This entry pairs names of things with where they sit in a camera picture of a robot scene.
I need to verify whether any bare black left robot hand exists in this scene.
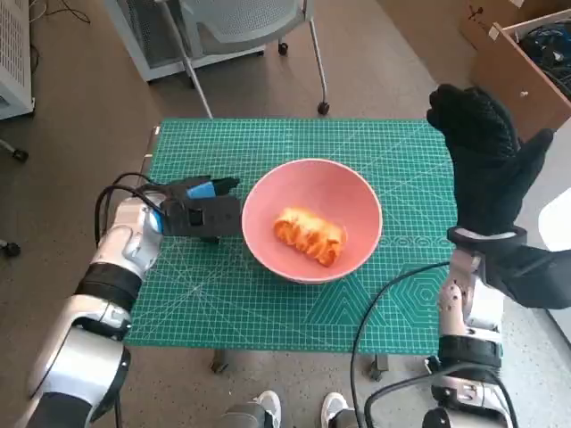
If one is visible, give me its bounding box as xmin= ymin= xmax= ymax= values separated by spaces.
xmin=151 ymin=176 xmax=241 ymax=204

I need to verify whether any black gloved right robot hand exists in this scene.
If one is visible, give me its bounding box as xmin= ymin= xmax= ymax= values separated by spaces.
xmin=426 ymin=83 xmax=557 ymax=237

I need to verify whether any pink bowl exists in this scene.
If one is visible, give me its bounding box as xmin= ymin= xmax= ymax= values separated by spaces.
xmin=241 ymin=158 xmax=384 ymax=285

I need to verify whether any long toy bread loaf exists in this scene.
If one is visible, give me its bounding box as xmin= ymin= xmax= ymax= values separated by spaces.
xmin=272 ymin=205 xmax=348 ymax=268

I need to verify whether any white desk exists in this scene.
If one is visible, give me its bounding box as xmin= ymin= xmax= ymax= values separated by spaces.
xmin=521 ymin=127 xmax=571 ymax=347

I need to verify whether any white rounded object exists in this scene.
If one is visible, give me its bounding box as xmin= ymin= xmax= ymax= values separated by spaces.
xmin=537 ymin=186 xmax=571 ymax=253

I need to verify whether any wooden crate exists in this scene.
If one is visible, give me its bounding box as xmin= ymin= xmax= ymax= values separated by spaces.
xmin=470 ymin=11 xmax=571 ymax=144

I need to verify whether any green cutting mat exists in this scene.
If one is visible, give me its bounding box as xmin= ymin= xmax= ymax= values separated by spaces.
xmin=122 ymin=117 xmax=460 ymax=356

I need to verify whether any brown cardboard box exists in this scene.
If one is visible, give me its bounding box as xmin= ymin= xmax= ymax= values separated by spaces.
xmin=459 ymin=0 xmax=571 ymax=44

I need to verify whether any grey mesh office chair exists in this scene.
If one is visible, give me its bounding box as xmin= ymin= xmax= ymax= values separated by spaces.
xmin=164 ymin=0 xmax=332 ymax=119

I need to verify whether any white perforated appliance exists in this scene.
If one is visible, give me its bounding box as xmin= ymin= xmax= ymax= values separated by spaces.
xmin=0 ymin=0 xmax=36 ymax=120

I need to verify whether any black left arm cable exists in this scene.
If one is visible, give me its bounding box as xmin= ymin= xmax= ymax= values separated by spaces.
xmin=93 ymin=172 xmax=166 ymax=249

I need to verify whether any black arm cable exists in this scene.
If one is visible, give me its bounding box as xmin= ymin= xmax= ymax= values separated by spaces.
xmin=93 ymin=172 xmax=166 ymax=249
xmin=349 ymin=260 xmax=518 ymax=428

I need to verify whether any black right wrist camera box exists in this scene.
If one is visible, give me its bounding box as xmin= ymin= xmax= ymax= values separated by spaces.
xmin=479 ymin=243 xmax=571 ymax=310

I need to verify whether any tangled cable bundle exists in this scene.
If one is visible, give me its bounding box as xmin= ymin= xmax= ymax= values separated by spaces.
xmin=519 ymin=24 xmax=571 ymax=97

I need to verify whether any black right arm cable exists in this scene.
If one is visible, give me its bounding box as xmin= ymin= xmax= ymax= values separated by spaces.
xmin=349 ymin=260 xmax=518 ymax=428

